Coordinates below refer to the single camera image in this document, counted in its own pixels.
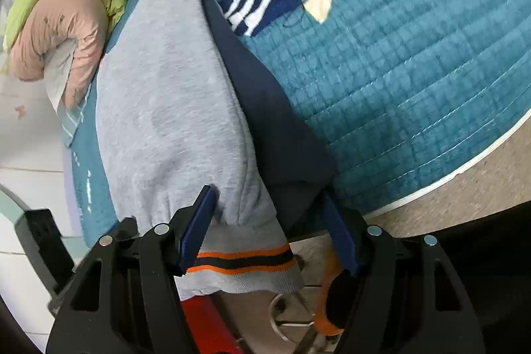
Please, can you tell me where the mint green bunk bed frame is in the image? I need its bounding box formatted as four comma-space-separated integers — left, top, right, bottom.
0, 184, 26, 232

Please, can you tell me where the metal ring frame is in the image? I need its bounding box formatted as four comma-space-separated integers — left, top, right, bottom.
269, 290, 328, 354

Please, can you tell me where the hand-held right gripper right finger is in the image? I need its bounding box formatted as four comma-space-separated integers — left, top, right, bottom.
324, 192, 486, 354

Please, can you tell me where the pink quilt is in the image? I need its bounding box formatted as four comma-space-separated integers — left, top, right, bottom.
9, 0, 109, 108

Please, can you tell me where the teal quilted bed mat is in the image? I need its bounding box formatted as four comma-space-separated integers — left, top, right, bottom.
68, 0, 531, 247

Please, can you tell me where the grey and navy zip jacket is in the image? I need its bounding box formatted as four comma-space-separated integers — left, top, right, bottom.
95, 0, 339, 294

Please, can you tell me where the white pillow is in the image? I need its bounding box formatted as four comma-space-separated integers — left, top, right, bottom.
43, 41, 79, 110

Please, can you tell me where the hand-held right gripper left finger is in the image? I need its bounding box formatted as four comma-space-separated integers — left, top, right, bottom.
45, 185, 218, 354

